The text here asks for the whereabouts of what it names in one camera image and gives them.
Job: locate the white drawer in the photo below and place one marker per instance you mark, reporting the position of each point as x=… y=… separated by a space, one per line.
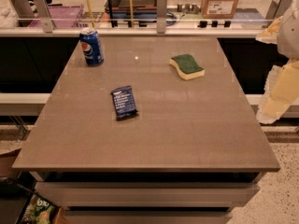
x=147 y=217
x=95 y=194

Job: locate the metal railing post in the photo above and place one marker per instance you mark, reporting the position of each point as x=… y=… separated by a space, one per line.
x=44 y=16
x=277 y=9
x=161 y=16

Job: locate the right metal railing post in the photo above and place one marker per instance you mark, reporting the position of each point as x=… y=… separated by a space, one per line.
x=277 y=9

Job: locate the blue pepsi can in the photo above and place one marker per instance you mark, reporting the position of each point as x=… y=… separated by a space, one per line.
x=91 y=47

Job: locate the lower white drawer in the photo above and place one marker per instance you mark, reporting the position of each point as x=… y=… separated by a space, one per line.
x=147 y=217

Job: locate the dark blue snack packet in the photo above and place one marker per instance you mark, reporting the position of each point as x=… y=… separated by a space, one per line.
x=124 y=102

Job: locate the purple plastic crate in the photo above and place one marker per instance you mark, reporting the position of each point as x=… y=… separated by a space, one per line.
x=66 y=16

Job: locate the upper white drawer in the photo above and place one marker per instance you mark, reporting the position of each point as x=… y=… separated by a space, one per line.
x=95 y=194

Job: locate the green yellow sponge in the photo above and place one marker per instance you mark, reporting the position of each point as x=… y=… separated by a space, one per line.
x=187 y=67

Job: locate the brown cardboard box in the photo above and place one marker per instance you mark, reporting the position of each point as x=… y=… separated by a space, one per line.
x=218 y=9

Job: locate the green chip bag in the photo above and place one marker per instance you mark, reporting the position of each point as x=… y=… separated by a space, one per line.
x=38 y=211

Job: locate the middle metal railing post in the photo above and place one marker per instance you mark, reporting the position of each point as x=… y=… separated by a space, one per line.
x=161 y=16

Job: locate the left metal railing post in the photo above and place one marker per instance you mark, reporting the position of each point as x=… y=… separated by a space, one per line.
x=44 y=16

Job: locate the yellow broom stick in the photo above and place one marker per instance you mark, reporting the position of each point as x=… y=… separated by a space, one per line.
x=90 y=13

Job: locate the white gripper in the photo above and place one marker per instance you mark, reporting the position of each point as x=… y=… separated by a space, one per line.
x=289 y=36

